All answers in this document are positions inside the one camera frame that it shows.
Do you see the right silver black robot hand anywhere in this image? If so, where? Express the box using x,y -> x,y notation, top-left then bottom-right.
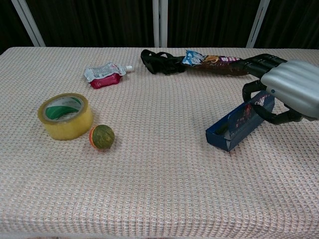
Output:
233,53 -> 319,125

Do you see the grey blue-edged box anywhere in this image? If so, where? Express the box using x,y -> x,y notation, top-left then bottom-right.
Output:
205,90 -> 276,152

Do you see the dark curtain panel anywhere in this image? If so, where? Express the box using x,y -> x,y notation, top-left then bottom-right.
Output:
24,0 -> 154,48
0,0 -> 33,54
166,0 -> 262,49
254,0 -> 319,50

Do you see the brown blue snack bag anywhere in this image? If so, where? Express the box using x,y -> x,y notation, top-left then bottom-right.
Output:
181,49 -> 250,77

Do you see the black crumpled cloth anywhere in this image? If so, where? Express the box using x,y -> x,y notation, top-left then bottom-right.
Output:
140,49 -> 186,75

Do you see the beige woven tablecloth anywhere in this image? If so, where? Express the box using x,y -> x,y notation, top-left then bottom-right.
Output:
0,46 -> 319,239

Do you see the silver red drink pouch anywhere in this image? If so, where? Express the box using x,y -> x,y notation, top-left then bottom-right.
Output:
84,62 -> 134,90

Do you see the orange green small ball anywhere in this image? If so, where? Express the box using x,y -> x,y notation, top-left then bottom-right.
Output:
89,124 -> 116,150

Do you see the yellowish clear tape roll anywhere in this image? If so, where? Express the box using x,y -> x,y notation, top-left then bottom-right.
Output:
37,93 -> 94,141

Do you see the white partition post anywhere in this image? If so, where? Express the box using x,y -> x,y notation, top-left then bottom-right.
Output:
10,0 -> 46,48
246,0 -> 271,49
152,0 -> 160,48
160,0 -> 168,48

